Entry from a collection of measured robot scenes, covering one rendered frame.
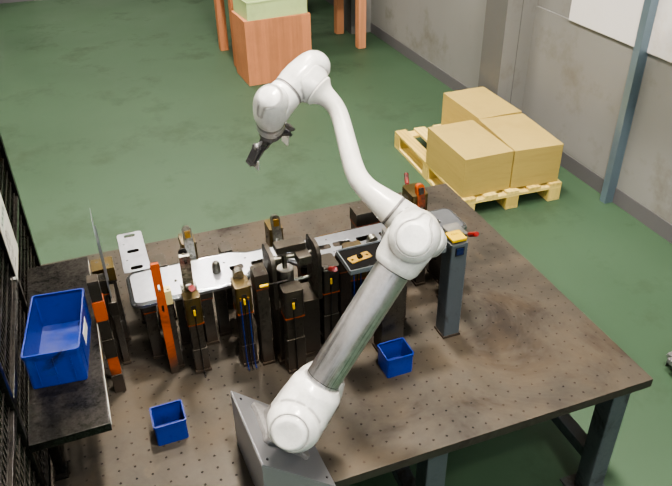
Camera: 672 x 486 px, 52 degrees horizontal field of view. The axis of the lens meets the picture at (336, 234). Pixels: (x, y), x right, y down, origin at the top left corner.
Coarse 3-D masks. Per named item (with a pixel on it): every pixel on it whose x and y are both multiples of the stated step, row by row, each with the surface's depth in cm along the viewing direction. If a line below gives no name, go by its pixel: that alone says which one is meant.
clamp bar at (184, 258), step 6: (180, 252) 234; (186, 252) 233; (180, 258) 231; (186, 258) 232; (180, 264) 232; (186, 264) 233; (186, 270) 235; (186, 276) 237; (192, 276) 238; (186, 282) 239; (192, 282) 240
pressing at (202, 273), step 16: (464, 224) 285; (304, 240) 277; (320, 240) 277; (336, 240) 276; (352, 240) 276; (208, 256) 269; (224, 256) 268; (240, 256) 268; (256, 256) 268; (144, 272) 260; (176, 272) 260; (192, 272) 260; (208, 272) 259; (224, 272) 259; (128, 288) 252; (144, 288) 252; (176, 288) 251; (208, 288) 250; (224, 288) 252; (144, 304) 243
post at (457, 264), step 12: (456, 252) 248; (444, 264) 255; (456, 264) 252; (444, 276) 258; (456, 276) 255; (444, 288) 260; (456, 288) 258; (444, 300) 262; (456, 300) 262; (444, 312) 264; (456, 312) 265; (444, 324) 267; (456, 324) 269; (444, 336) 270
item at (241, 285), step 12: (240, 288) 239; (240, 300) 241; (240, 312) 245; (252, 312) 247; (240, 324) 249; (252, 324) 251; (240, 336) 255; (252, 336) 252; (240, 348) 260; (252, 348) 256; (252, 360) 259
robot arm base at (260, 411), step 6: (252, 408) 215; (258, 408) 214; (264, 408) 215; (258, 414) 212; (264, 414) 211; (258, 420) 211; (264, 420) 209; (264, 426) 207; (264, 432) 205; (264, 438) 203; (270, 444) 203; (306, 450) 213; (300, 456) 210; (306, 456) 211
